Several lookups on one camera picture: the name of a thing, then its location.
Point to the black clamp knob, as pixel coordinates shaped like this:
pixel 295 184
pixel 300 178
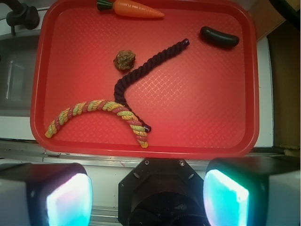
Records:
pixel 21 14

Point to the orange toy carrot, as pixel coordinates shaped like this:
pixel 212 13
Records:
pixel 129 8

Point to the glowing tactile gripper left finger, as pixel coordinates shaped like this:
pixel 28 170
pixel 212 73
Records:
pixel 58 194

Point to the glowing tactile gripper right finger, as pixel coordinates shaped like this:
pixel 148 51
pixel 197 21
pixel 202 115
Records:
pixel 253 191

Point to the red plastic tray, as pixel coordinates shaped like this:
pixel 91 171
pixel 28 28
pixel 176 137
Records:
pixel 201 104

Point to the brown rock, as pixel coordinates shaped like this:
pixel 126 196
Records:
pixel 124 60

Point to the dark toy eggplant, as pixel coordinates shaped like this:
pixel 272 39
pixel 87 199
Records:
pixel 218 38

